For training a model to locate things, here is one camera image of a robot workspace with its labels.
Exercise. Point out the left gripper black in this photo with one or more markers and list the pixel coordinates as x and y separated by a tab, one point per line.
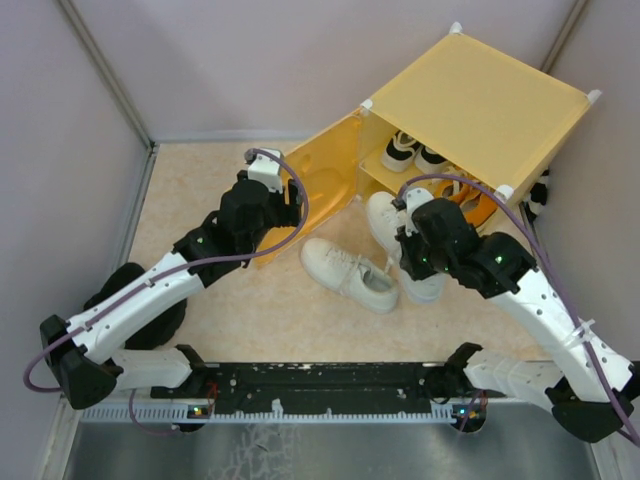
288	210

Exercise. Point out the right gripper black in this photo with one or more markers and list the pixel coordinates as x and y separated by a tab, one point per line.
409	257

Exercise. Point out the orange sneaker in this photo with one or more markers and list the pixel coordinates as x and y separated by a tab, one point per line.
455	190
478	208

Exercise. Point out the yellow cabinet door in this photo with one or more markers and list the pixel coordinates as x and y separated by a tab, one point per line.
327	165

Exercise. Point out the black white sneaker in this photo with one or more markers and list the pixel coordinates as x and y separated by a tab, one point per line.
400	152
428	161

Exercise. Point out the yellow shoe cabinet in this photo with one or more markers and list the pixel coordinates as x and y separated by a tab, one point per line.
492	116

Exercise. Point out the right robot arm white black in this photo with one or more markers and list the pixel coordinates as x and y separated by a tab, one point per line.
588	387

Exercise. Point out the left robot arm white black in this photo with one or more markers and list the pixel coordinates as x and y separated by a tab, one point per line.
115	343

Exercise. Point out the black white striped slipper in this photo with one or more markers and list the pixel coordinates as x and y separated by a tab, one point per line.
536	199

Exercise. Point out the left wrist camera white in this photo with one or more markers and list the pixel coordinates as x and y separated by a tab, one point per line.
265	170

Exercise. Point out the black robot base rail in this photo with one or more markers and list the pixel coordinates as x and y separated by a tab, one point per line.
312	388

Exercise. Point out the grey cable duct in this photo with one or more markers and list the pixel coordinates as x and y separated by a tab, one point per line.
194	413

